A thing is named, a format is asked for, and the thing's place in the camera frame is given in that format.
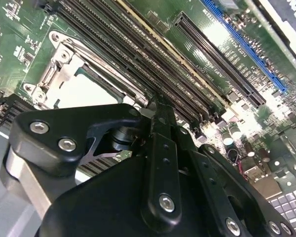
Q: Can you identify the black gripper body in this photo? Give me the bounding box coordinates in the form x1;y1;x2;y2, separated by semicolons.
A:
38;155;222;237

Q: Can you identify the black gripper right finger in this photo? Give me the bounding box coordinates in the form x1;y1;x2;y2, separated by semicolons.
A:
172;124;296;237

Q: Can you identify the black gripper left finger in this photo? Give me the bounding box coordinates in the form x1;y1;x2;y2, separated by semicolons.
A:
0;93;185;234

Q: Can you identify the silver CPU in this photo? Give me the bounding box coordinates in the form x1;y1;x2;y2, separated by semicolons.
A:
46;68;126;110

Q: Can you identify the metal socket cover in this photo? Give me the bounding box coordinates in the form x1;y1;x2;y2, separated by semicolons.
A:
21;29;151;111

